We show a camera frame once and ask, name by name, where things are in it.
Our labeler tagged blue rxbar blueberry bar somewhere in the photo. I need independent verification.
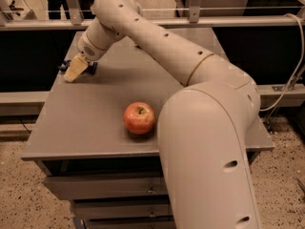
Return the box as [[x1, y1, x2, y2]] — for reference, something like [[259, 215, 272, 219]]
[[58, 60, 98, 74]]

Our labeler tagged red apple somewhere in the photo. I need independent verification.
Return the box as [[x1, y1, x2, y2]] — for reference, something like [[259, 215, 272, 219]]
[[123, 102, 155, 135]]

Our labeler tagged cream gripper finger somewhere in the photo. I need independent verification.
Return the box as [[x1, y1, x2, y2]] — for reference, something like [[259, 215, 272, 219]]
[[64, 54, 88, 82]]

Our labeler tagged grey drawer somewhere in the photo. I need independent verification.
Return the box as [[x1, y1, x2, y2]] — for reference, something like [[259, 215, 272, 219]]
[[85, 217, 175, 229], [71, 196, 173, 219], [44, 170, 168, 200]]

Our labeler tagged grey metal railing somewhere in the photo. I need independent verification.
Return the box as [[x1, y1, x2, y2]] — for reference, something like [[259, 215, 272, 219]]
[[0, 0, 305, 31]]

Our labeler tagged grey drawer cabinet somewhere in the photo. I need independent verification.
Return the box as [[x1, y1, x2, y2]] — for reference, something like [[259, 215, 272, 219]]
[[20, 27, 275, 229]]

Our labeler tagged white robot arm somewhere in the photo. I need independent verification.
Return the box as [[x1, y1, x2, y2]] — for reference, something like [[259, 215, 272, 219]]
[[65, 0, 262, 229]]

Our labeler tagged middle grey drawer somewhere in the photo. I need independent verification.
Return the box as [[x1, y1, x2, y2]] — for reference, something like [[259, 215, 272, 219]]
[[71, 196, 173, 219]]

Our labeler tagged top grey drawer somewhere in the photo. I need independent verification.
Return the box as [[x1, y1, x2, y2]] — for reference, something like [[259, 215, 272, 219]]
[[44, 170, 168, 200]]

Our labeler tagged white cable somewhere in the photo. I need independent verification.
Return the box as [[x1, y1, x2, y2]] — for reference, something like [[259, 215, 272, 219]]
[[258, 12, 305, 113]]

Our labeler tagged bottom grey drawer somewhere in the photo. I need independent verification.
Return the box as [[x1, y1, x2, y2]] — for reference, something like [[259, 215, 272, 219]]
[[85, 217, 175, 229]]

